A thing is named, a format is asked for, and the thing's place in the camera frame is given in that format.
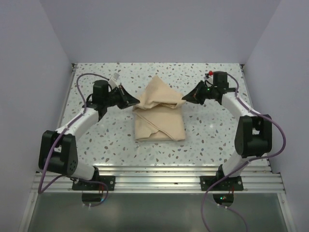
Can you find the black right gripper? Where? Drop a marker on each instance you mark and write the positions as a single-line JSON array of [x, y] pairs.
[[195, 96]]

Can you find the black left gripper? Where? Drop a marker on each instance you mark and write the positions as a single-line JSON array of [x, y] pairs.
[[127, 100]]

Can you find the beige cloth mat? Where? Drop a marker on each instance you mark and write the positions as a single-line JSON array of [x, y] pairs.
[[158, 116]]

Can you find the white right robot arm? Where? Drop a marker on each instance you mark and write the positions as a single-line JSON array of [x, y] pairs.
[[253, 136]]

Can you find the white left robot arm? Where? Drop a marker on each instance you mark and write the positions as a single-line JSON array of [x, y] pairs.
[[58, 152]]

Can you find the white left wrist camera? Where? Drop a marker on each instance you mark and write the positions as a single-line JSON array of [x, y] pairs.
[[113, 81]]

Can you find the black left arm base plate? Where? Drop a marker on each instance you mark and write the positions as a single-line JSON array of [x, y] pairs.
[[102, 182]]

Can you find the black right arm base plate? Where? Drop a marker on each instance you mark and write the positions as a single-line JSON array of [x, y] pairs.
[[231, 183]]

